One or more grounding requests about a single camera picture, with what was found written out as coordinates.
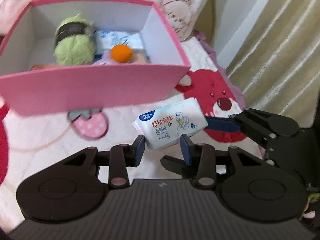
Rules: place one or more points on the pink cardboard box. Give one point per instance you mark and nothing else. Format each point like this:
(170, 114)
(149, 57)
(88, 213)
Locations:
(33, 83)

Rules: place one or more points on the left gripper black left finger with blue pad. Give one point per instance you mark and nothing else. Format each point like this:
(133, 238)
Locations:
(77, 185)

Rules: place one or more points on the blue white tissue pack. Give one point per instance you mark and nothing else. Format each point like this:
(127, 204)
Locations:
(105, 40)

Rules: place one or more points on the pink red bear blanket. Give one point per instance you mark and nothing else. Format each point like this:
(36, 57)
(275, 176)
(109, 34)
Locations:
(158, 204)

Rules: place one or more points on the white wet wipes pack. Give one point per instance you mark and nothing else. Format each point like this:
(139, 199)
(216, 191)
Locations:
(163, 127)

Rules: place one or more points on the orange white plastic case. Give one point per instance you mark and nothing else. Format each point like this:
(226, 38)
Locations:
(43, 66)

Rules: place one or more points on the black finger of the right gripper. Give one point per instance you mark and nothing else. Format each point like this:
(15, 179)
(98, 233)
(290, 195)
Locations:
(180, 166)

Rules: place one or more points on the green yarn ball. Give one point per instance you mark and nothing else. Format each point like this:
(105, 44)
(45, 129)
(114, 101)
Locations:
(74, 42)

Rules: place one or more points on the purple plush toy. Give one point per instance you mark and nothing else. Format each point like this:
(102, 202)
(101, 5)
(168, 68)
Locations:
(104, 59)

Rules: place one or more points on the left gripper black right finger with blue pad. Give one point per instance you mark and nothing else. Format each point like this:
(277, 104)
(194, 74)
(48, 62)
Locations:
(247, 185)

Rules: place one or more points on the orange pompom ball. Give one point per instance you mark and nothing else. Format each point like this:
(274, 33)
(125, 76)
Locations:
(121, 53)

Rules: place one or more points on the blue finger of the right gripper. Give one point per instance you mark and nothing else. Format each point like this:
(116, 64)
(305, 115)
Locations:
(221, 124)

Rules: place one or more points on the beige striped curtain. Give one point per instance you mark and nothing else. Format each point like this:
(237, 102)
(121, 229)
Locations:
(277, 67)

